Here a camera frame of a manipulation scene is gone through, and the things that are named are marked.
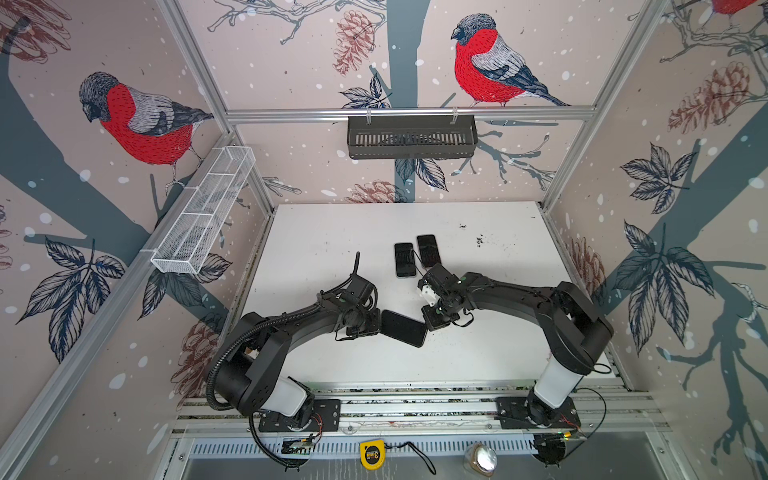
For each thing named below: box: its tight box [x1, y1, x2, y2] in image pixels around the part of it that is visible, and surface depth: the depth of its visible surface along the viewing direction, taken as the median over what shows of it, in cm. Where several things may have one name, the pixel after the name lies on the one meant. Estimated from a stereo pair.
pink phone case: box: [417, 234, 441, 267], surface depth 109 cm
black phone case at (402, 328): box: [380, 310, 427, 348], surface depth 88 cm
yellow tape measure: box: [359, 438, 386, 471], surface depth 68 cm
